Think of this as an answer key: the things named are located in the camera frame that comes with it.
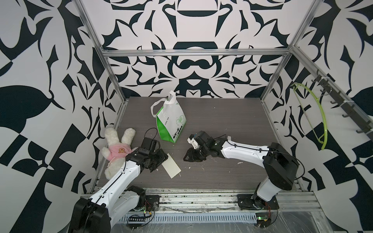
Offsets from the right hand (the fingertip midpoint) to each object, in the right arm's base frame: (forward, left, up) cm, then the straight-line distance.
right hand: (184, 157), depth 81 cm
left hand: (+2, +11, -2) cm, 12 cm away
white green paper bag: (+20, +8, +9) cm, 23 cm away
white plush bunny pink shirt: (+3, +38, +1) cm, 38 cm away
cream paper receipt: (-2, +8, -9) cm, 12 cm away
